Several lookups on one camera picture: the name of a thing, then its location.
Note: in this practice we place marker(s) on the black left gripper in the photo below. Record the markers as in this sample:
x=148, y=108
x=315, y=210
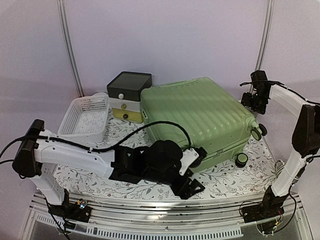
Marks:
x=189, y=191

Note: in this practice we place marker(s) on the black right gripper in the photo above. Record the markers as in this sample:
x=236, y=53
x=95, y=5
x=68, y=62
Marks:
x=245, y=101

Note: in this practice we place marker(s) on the green hard-shell suitcase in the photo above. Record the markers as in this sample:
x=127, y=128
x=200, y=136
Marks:
x=201, y=114

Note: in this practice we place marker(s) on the drawer cabinet with dark top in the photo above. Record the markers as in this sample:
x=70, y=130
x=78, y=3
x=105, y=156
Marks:
x=124, y=93

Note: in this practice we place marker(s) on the white plastic mesh basket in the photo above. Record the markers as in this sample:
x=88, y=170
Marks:
x=85, y=119

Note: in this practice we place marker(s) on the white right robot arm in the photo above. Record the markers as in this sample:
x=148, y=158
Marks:
x=305, y=141

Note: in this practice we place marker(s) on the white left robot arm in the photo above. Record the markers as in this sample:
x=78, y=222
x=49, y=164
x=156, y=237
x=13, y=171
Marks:
x=39, y=150

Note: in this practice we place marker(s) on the floral white tablecloth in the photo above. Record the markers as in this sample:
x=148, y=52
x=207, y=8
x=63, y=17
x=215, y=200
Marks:
x=223, y=180

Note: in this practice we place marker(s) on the aluminium front rail frame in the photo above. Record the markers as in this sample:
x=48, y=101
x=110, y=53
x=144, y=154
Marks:
x=207, y=216

